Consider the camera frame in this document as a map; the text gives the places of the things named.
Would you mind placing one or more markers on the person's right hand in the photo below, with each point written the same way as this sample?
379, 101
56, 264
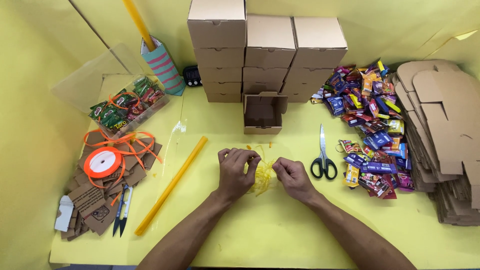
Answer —
294, 178

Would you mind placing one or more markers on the person's left hand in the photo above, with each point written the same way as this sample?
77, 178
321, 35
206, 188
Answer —
232, 174

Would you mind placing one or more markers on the person's right fingers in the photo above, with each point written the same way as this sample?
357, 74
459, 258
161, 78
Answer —
285, 165

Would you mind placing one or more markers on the yellow shredded paper filler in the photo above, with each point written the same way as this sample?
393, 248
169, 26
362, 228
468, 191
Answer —
263, 176

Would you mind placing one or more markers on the open small cardboard box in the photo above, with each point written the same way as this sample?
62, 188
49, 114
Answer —
263, 113

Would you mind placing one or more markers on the heap of colourful snack packets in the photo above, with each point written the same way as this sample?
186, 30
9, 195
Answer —
369, 127

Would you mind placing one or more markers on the stack of closed cardboard boxes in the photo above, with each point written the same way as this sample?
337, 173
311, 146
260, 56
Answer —
268, 52

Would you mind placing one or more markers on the black digital timer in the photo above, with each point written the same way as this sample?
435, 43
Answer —
192, 76

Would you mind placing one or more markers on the striped cardboard tube holder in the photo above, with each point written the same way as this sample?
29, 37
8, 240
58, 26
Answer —
164, 66

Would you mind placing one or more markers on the stack of flat cardboard blanks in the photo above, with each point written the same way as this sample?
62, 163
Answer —
438, 138

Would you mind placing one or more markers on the clear plastic container with snacks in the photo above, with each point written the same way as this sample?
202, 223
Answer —
120, 97

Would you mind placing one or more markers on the pile of brown cardboard tags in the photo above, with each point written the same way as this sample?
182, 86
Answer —
105, 187

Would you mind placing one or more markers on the orange ribbon spool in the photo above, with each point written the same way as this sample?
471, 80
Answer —
103, 163

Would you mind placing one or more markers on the long yellow paper roll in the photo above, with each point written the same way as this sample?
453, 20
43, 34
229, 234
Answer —
139, 23

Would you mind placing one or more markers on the white paper tag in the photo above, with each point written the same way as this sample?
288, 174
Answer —
64, 213

